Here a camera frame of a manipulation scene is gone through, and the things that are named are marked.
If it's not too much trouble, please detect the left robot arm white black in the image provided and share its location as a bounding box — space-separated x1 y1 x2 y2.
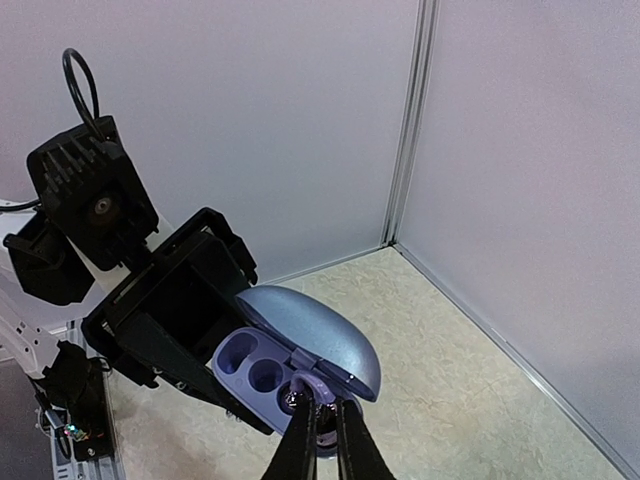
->
1 205 267 458

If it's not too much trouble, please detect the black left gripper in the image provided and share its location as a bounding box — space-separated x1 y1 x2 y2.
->
82 207 274 434

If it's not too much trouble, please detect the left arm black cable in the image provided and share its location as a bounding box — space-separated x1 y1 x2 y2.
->
0 47 119 214

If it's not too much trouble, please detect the blue-grey earbud charging case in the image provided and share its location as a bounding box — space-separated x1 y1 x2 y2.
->
210 285 382 458

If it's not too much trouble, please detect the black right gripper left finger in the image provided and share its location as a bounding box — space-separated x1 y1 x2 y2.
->
261 400 317 480

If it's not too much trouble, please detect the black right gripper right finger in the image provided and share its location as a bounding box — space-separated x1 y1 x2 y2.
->
336 399 395 480

